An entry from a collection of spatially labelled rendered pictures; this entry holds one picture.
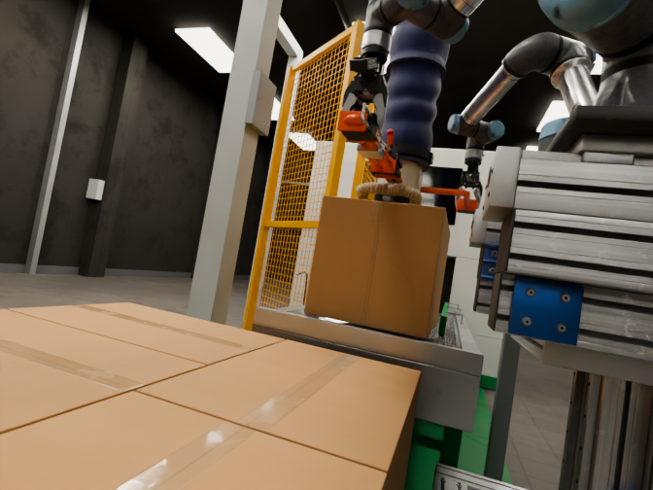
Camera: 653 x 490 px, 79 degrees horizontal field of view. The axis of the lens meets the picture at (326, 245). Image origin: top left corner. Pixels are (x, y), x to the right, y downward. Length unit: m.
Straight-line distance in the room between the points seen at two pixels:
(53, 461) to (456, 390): 0.95
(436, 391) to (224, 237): 1.41
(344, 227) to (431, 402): 0.58
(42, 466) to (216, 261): 1.78
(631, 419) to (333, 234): 0.86
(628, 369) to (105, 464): 0.72
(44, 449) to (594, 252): 0.69
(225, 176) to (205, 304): 0.71
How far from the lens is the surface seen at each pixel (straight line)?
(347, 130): 1.01
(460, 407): 1.21
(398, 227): 1.25
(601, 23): 0.68
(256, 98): 2.30
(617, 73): 0.75
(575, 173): 0.65
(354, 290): 1.27
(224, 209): 2.22
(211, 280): 2.22
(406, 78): 1.64
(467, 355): 1.18
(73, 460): 0.52
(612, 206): 0.65
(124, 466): 0.51
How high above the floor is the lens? 0.78
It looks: 3 degrees up
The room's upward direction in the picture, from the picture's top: 9 degrees clockwise
